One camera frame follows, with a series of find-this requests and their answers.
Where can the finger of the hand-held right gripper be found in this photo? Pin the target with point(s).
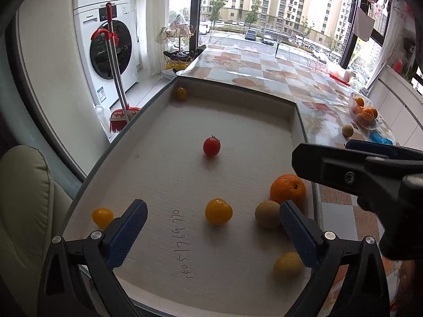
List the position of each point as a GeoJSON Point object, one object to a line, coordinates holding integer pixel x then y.
{"type": "Point", "coordinates": [330, 168]}
{"type": "Point", "coordinates": [366, 145]}

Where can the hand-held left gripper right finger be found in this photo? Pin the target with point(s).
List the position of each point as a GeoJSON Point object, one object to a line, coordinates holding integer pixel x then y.
{"type": "Point", "coordinates": [299, 234]}

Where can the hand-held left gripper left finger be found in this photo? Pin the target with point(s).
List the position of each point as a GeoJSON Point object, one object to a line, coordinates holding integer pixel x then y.
{"type": "Point", "coordinates": [127, 234]}

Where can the small yellow tomato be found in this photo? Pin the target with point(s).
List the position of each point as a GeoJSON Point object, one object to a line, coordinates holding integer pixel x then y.
{"type": "Point", "coordinates": [102, 217]}

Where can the round brown pear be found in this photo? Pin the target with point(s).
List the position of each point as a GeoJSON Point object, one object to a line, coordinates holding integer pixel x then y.
{"type": "Point", "coordinates": [288, 265]}
{"type": "Point", "coordinates": [347, 130]}
{"type": "Point", "coordinates": [267, 214]}

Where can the large orange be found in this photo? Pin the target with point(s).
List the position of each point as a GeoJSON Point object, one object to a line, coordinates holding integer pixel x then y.
{"type": "Point", "coordinates": [287, 189]}

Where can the large grey cardboard tray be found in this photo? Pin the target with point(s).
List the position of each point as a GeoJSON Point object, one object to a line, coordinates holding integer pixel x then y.
{"type": "Point", "coordinates": [165, 171]}

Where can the large yellow tomato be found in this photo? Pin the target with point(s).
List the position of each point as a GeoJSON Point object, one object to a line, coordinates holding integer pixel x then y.
{"type": "Point", "coordinates": [218, 211]}

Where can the red tomato with stem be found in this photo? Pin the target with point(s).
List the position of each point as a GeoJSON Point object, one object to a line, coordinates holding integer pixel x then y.
{"type": "Point", "coordinates": [211, 146]}

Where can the orange-yellow tomato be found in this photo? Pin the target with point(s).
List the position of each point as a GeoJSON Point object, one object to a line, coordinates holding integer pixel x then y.
{"type": "Point", "coordinates": [181, 93]}

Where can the blue rubber glove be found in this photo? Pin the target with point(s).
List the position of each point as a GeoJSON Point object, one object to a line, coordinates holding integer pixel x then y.
{"type": "Point", "coordinates": [380, 137]}

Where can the clear glass bowl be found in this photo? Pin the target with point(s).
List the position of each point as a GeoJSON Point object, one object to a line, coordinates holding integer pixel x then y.
{"type": "Point", "coordinates": [355, 114]}

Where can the white cabinet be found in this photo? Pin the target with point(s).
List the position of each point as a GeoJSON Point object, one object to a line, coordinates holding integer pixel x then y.
{"type": "Point", "coordinates": [400, 105]}

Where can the pink plastic bag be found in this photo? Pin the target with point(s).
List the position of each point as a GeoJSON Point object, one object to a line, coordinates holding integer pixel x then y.
{"type": "Point", "coordinates": [338, 72]}

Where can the red container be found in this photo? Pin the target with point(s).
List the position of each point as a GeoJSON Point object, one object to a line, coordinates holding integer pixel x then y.
{"type": "Point", "coordinates": [398, 66]}

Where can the beige cushioned chair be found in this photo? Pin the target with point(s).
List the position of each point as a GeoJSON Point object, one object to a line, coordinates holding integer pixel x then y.
{"type": "Point", "coordinates": [23, 221]}

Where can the white hanging cloth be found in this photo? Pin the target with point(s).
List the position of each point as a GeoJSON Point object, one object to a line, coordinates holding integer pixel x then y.
{"type": "Point", "coordinates": [363, 23]}

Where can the silver parked car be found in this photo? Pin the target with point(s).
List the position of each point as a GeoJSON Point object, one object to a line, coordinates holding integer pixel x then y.
{"type": "Point", "coordinates": [267, 39]}

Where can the dark parked car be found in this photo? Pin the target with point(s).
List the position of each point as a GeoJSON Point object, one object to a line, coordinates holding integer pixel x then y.
{"type": "Point", "coordinates": [251, 34]}

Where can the white slipper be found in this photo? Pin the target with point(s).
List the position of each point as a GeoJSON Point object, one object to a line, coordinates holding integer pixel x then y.
{"type": "Point", "coordinates": [168, 72]}

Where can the white washing machine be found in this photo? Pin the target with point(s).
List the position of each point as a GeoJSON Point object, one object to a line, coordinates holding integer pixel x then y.
{"type": "Point", "coordinates": [109, 49]}

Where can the white parked car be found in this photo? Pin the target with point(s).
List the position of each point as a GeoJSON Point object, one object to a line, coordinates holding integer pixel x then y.
{"type": "Point", "coordinates": [204, 28]}

